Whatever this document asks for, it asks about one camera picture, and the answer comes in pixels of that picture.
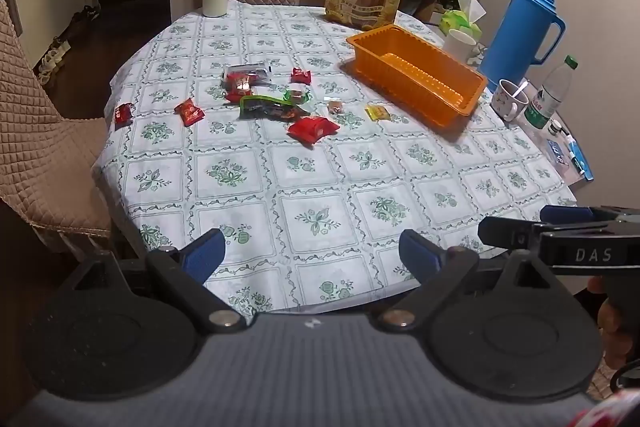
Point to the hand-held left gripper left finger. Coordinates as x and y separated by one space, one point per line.
205 253

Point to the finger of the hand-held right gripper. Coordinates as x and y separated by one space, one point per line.
510 232
567 214

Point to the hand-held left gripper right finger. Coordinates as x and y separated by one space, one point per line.
417 253

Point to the medium red snack packet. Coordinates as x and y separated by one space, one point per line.
190 112

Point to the yellow candy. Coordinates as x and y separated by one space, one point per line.
377 112

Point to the green and black snack packet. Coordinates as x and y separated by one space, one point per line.
265 108

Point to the small red candy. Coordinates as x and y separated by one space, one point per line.
235 96
301 77

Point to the small red snack packet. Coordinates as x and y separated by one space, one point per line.
123 114

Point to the large red and white snack packet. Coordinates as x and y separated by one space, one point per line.
312 129

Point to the orange plastic tray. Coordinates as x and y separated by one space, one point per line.
415 72

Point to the clear plastic snack packet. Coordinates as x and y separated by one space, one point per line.
247 74

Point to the person's right hand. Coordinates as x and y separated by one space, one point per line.
620 324

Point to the blue flat box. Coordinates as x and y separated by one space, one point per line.
572 157

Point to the clear plastic water bottle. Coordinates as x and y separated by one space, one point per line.
547 99

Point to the patterned white mug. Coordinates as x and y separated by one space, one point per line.
505 104

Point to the metal spoon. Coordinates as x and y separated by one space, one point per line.
520 89

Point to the red and white garment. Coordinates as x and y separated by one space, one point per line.
600 414

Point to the brown wrapped candy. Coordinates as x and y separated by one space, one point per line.
335 107

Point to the plain white cup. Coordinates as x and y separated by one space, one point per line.
459 48

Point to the blue thermos jug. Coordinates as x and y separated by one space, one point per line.
520 27

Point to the beige quilted chair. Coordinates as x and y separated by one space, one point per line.
40 147

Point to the green tissue pack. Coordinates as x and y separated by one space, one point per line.
457 19

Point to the pair of light shoes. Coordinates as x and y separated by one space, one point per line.
52 57

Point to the pair of dark shoes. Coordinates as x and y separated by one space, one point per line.
85 13

